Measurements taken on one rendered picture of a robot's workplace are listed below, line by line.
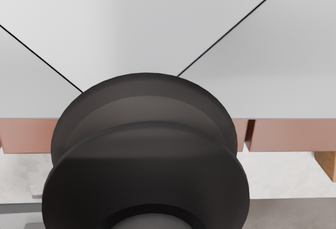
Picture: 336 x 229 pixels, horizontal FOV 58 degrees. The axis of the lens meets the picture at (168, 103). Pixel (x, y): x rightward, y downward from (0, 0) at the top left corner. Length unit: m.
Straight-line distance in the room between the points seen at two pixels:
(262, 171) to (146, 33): 0.34
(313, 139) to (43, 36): 0.20
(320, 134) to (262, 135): 0.04
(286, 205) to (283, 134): 1.39
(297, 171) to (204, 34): 0.35
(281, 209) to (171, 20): 1.52
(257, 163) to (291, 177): 0.06
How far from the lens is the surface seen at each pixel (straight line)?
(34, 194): 0.48
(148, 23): 0.16
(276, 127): 0.24
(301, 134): 0.25
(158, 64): 0.17
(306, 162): 0.48
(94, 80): 0.17
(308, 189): 0.52
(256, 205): 1.57
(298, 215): 1.71
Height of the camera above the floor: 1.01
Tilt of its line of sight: 62 degrees down
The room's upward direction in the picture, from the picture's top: 173 degrees clockwise
